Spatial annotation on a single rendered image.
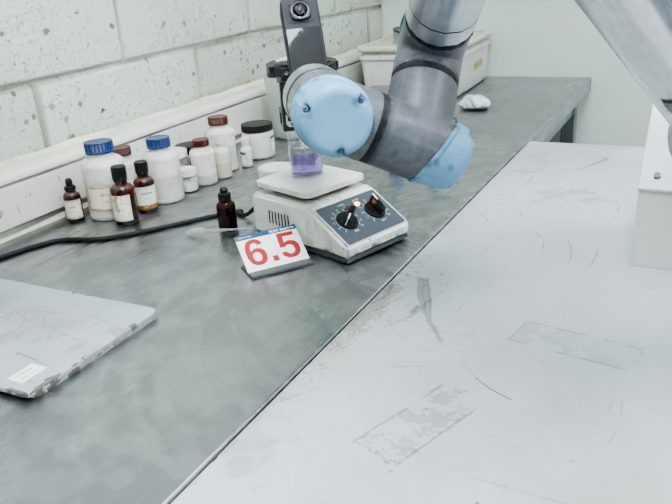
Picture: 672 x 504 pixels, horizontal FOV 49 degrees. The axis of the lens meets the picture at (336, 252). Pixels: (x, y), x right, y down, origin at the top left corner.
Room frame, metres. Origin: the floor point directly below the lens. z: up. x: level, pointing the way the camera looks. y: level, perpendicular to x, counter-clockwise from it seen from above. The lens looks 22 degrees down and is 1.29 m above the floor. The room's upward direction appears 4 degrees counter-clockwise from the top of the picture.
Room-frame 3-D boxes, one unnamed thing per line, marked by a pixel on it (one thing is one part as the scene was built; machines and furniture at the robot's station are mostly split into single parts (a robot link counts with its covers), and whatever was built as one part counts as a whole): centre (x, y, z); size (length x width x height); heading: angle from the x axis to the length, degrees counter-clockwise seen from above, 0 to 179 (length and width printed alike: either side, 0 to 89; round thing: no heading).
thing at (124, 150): (1.28, 0.37, 0.95); 0.06 x 0.06 x 0.10
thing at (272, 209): (1.03, 0.01, 0.94); 0.22 x 0.13 x 0.08; 43
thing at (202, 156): (1.36, 0.24, 0.94); 0.05 x 0.05 x 0.09
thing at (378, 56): (2.23, -0.31, 0.97); 0.37 x 0.31 x 0.14; 153
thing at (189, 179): (1.32, 0.27, 0.92); 0.04 x 0.04 x 0.04
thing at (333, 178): (1.05, 0.03, 0.98); 0.12 x 0.12 x 0.01; 43
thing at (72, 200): (1.19, 0.44, 0.94); 0.03 x 0.03 x 0.07
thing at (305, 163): (1.06, 0.03, 1.02); 0.06 x 0.05 x 0.08; 110
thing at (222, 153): (1.40, 0.21, 0.94); 0.03 x 0.03 x 0.09
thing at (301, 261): (0.93, 0.08, 0.92); 0.09 x 0.06 x 0.04; 115
